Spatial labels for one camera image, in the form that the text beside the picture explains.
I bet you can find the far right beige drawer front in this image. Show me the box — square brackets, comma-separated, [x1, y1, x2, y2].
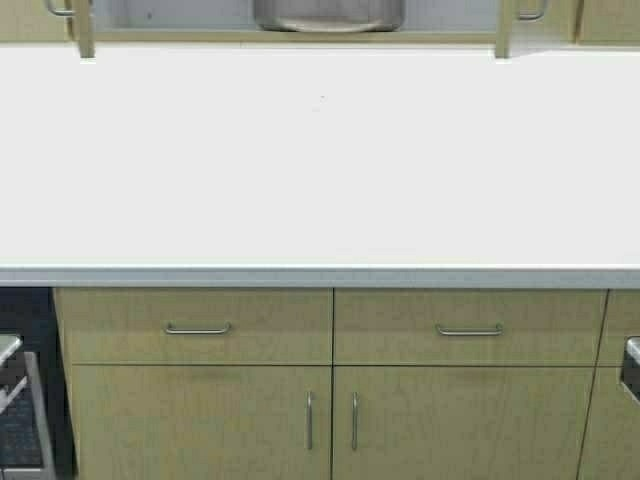
[598, 290, 640, 367]

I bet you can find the stainless steel microwave oven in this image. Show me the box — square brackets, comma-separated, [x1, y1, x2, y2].
[0, 351, 57, 480]

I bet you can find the cabinet door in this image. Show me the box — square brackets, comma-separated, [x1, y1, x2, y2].
[333, 366, 592, 479]
[494, 0, 549, 60]
[72, 365, 330, 479]
[1, 0, 69, 43]
[577, 0, 639, 47]
[43, 0, 95, 60]
[578, 367, 639, 480]

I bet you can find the right metal robot base bracket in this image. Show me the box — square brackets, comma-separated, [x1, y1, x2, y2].
[620, 336, 640, 401]

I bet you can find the left metal robot base bracket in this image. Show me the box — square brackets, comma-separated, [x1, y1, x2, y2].
[1, 335, 28, 413]

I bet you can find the grey steel cooking pot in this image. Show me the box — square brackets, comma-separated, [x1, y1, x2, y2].
[253, 0, 406, 33]

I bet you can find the beige drawer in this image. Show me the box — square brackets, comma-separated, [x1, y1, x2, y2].
[598, 290, 640, 367]
[334, 289, 606, 367]
[54, 287, 332, 365]

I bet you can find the left beige drawer front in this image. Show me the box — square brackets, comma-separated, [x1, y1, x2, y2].
[54, 287, 332, 365]

